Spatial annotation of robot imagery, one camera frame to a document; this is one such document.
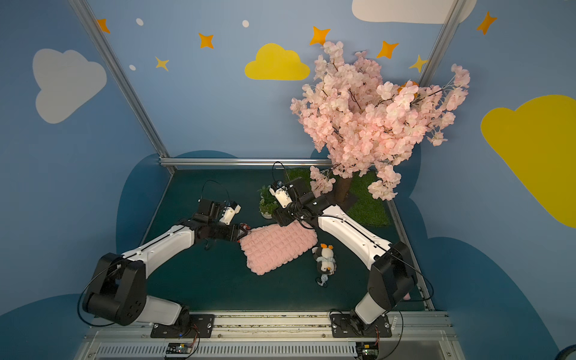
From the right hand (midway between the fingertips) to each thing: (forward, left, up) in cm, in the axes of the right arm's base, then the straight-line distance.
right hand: (282, 209), depth 83 cm
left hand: (-4, +16, -10) cm, 19 cm away
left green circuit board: (-44, +31, -19) cm, 57 cm away
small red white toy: (0, +16, -15) cm, 22 cm away
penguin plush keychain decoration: (-14, -18, -14) cm, 26 cm away
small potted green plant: (+12, +8, -14) cm, 20 cm away
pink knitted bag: (-10, +6, -12) cm, 17 cm away
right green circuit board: (-40, -31, -20) cm, 55 cm away
